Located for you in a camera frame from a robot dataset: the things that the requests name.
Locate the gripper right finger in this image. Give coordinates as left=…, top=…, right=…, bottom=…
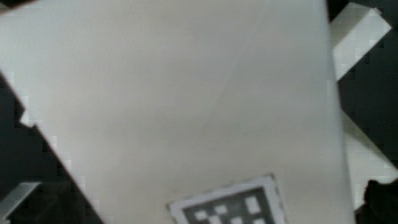
left=355, top=179, right=398, bottom=224

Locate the white cabinet top block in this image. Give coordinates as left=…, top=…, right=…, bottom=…
left=0, top=0, right=355, bottom=224

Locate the white U-shaped fence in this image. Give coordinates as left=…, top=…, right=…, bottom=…
left=327, top=0, right=398, bottom=205

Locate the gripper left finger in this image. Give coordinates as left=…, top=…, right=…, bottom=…
left=0, top=182, right=85, bottom=224

